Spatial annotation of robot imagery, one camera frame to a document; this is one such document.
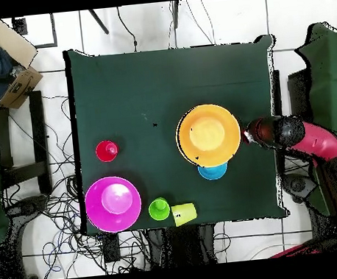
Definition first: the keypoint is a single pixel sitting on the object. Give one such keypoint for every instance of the orange plastic bowl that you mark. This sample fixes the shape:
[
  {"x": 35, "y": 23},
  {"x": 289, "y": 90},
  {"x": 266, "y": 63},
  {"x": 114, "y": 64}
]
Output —
[{"x": 208, "y": 135}]

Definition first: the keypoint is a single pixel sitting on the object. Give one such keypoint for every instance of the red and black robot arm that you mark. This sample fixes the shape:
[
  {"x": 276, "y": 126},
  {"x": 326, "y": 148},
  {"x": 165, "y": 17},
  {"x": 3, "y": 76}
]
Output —
[{"x": 319, "y": 142}]

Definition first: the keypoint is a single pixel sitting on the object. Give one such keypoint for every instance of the small blue plastic bowl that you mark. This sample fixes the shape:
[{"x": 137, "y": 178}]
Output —
[{"x": 213, "y": 173}]

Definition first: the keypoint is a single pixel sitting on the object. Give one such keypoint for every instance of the yellow plastic cup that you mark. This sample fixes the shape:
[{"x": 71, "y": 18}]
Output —
[{"x": 184, "y": 214}]

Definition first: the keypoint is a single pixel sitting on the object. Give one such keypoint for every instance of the green plastic cup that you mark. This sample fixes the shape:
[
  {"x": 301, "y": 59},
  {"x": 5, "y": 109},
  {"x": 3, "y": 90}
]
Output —
[{"x": 159, "y": 210}]

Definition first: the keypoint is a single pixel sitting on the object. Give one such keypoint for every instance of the red plastic cup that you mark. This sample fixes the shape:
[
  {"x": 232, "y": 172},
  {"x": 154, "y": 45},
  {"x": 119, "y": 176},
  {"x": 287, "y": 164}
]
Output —
[{"x": 107, "y": 151}]

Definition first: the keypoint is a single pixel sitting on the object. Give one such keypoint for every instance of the black stand leg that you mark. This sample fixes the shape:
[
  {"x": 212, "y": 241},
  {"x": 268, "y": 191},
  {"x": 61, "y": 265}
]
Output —
[
  {"x": 99, "y": 22},
  {"x": 175, "y": 14}
]

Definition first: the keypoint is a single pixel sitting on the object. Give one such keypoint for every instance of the dark green tablecloth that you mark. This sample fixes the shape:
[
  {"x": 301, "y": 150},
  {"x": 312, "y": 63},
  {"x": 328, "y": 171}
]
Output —
[{"x": 107, "y": 86}]

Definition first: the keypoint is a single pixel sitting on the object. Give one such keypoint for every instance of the pink plastic bowl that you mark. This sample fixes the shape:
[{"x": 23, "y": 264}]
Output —
[{"x": 112, "y": 204}]

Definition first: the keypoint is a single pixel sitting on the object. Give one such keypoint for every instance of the black power box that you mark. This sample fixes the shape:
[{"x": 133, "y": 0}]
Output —
[{"x": 111, "y": 248}]

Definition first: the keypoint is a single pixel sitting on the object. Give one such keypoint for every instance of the brown cardboard box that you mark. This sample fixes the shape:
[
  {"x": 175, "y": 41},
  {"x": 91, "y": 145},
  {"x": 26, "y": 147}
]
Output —
[{"x": 18, "y": 88}]

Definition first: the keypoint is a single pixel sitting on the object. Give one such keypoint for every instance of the beige cardboard sheet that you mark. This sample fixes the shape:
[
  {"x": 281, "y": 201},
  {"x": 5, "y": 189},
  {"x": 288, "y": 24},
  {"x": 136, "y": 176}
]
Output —
[{"x": 11, "y": 42}]

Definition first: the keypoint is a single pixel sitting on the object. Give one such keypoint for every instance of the black chair frame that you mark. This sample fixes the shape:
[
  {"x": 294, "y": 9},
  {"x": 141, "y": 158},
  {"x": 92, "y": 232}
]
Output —
[
  {"x": 298, "y": 94},
  {"x": 40, "y": 143}
]

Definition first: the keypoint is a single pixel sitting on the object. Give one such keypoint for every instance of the grey metal frame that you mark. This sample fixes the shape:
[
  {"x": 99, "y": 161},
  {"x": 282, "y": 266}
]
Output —
[{"x": 53, "y": 29}]

